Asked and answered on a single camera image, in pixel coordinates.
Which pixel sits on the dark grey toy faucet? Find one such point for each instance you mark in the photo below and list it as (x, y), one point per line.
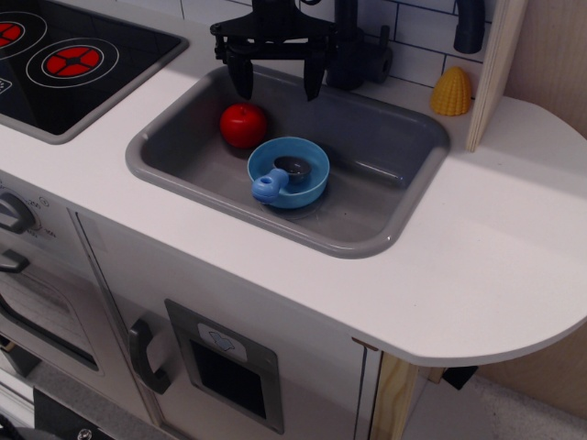
(414, 41)

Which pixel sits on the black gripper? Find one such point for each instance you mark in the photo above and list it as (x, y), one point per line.
(275, 30)

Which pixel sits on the grey oven knob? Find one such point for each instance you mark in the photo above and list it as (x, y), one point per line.
(15, 215)

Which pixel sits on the grey ice dispenser panel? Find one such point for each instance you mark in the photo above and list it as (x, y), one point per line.
(229, 366)

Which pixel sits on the black toy stovetop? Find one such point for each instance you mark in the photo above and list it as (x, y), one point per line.
(63, 67)

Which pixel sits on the light blue plastic bowl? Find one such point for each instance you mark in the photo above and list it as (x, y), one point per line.
(299, 195)

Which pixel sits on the red toy apple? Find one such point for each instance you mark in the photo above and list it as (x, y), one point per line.
(243, 125)

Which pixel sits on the blue and grey toy spoon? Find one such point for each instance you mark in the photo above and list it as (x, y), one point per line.
(286, 169)

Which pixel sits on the yellow toy corn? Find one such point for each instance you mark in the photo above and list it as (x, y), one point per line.
(452, 95)

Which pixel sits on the black bracket under counter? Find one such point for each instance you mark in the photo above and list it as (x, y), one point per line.
(458, 377)

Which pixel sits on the oven door with window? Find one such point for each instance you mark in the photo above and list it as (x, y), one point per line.
(39, 308)

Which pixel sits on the dark grey cabinet door handle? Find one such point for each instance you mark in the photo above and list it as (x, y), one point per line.
(139, 338)

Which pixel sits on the white cabinet door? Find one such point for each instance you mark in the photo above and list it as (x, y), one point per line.
(327, 379)

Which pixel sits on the dark grey oven handle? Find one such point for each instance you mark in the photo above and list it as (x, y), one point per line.
(13, 262)

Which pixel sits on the wooden side post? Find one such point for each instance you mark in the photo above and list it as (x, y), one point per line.
(501, 45)

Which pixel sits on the grey sink basin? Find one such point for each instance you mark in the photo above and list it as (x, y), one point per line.
(382, 159)

